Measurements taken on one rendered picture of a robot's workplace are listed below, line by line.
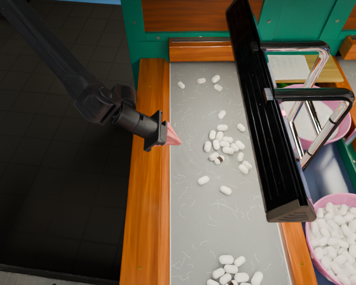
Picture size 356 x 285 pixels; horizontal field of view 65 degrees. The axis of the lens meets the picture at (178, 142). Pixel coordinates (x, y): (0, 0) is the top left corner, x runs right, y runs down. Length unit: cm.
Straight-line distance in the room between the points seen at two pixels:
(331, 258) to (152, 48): 92
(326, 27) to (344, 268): 83
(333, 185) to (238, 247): 41
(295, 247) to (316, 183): 29
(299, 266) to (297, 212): 34
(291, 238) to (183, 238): 28
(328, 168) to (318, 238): 29
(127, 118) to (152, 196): 25
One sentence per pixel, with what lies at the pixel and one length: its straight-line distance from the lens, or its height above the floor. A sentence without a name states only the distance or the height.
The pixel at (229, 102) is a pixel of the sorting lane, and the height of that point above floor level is 74.
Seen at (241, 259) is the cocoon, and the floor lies 76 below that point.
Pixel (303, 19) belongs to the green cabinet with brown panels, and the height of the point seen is 92.
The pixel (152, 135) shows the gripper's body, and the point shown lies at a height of 93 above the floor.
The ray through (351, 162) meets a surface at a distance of 108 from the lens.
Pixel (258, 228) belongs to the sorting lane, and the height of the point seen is 74.
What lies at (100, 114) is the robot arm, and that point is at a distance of 67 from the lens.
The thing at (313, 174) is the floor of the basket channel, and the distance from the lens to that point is 105.
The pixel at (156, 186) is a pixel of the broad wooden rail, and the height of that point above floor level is 76.
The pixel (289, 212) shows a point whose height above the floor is 109.
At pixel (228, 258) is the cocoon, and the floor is 76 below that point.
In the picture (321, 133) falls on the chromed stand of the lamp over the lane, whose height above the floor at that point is 98.
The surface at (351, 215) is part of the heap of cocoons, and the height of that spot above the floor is 74.
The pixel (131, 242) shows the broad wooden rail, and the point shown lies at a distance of 78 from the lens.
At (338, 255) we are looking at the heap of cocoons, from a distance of 89.
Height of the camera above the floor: 151
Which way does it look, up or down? 55 degrees down
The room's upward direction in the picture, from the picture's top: straight up
